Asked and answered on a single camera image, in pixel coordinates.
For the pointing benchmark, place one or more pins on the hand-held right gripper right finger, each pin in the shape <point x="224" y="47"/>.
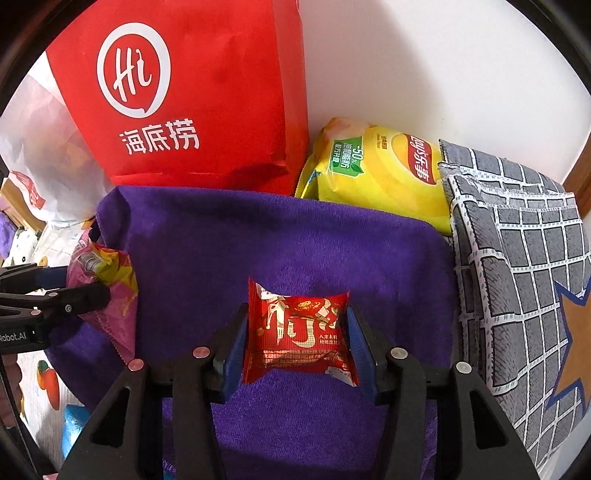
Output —
<point x="359" y="357"/>

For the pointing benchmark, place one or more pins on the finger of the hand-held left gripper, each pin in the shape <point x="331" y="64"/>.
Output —
<point x="83" y="297"/>
<point x="55" y="280"/>

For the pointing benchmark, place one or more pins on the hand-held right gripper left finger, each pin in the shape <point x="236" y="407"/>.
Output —
<point x="233" y="357"/>

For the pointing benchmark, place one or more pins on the pink snack packet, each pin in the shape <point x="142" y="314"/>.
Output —
<point x="115" y="318"/>

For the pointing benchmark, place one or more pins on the red snack packet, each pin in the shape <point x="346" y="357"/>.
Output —
<point x="298" y="337"/>

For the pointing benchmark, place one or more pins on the white plush toy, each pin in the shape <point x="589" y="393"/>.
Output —
<point x="21" y="244"/>

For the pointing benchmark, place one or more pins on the fruit printed mat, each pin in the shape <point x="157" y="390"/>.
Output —
<point x="41" y="406"/>

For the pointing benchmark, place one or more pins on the purple cloth bag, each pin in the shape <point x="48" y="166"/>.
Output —
<point x="277" y="240"/>

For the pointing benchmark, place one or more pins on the white plastic bag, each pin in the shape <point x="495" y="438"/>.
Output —
<point x="37" y="152"/>

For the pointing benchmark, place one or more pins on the yellow chips bag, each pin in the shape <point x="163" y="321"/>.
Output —
<point x="383" y="175"/>

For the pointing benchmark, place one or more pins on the grey checked cloth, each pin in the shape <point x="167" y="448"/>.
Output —
<point x="521" y="258"/>

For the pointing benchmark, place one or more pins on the red paper bag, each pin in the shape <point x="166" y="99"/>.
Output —
<point x="184" y="92"/>

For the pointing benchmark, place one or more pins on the wooden door frame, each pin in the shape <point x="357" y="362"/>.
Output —
<point x="579" y="177"/>

